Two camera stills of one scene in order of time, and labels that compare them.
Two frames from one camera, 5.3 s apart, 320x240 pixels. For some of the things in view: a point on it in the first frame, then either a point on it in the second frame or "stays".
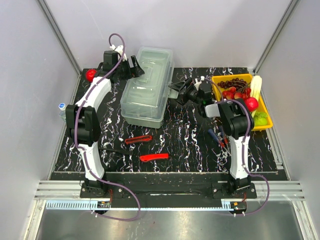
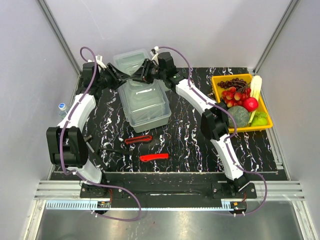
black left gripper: (135, 72) -> (116, 83)
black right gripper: (182, 98) -> (138, 74)
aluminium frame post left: (60, 36) stays
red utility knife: (138, 139) stays
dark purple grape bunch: (238, 83) stays
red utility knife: (148, 157) stays
